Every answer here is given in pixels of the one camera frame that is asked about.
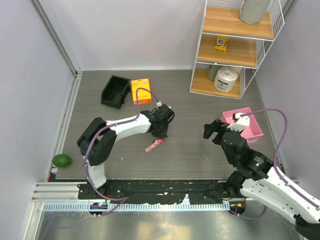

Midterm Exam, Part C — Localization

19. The aluminium frame rail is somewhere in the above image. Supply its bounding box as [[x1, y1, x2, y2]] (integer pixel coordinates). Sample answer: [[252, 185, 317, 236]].
[[30, 0, 82, 77]]

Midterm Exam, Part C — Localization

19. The grey can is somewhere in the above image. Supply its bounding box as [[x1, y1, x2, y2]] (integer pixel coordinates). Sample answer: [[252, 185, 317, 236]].
[[207, 64, 221, 81]]

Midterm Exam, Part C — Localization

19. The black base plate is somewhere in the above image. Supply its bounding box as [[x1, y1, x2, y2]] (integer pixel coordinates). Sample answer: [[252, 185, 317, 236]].
[[77, 179, 249, 205]]

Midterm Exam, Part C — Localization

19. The green lime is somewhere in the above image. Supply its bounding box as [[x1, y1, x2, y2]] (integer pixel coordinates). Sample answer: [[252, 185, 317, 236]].
[[51, 154, 73, 168]]

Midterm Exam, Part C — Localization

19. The white paper roll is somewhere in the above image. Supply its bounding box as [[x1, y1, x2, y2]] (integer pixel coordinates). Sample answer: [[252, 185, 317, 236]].
[[214, 66, 240, 93]]

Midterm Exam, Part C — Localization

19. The orange cardboard box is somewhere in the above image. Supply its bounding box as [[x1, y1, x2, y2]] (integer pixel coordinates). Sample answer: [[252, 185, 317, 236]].
[[131, 78, 152, 105]]

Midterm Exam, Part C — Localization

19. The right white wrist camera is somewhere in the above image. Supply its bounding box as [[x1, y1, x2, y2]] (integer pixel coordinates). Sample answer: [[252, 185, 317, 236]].
[[226, 112, 251, 133]]

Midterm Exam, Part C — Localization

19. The white wire wooden shelf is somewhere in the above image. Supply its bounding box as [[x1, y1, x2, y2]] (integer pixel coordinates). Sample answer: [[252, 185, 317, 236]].
[[189, 0, 285, 99]]

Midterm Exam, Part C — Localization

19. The white slotted cable duct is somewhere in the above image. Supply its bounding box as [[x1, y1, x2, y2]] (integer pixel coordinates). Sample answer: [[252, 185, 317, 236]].
[[42, 201, 230, 212]]

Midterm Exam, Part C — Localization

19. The pink strap keyring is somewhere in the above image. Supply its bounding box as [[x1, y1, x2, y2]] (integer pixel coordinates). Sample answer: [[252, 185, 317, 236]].
[[145, 138, 164, 153]]

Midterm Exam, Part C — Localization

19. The black plastic bin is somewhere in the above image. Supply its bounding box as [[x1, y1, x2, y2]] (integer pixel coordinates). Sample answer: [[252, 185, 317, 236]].
[[100, 75, 131, 109]]

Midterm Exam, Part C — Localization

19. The grey felt cylinder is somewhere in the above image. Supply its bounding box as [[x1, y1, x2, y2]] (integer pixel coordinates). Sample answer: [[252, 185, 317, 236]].
[[239, 0, 271, 25]]

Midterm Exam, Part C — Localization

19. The pink plastic tray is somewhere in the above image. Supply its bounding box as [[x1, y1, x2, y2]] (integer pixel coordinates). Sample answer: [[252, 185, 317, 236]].
[[220, 107, 264, 143]]

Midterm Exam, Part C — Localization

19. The yellow snack packet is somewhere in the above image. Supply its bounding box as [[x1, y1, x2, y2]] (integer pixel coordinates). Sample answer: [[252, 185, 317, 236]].
[[214, 35, 230, 52]]

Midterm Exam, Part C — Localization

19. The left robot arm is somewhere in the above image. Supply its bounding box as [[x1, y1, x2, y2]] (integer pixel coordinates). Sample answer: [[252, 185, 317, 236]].
[[77, 103, 175, 200]]

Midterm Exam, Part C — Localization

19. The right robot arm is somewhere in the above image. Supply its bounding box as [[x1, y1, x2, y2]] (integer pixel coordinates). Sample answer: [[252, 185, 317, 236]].
[[203, 119, 320, 240]]

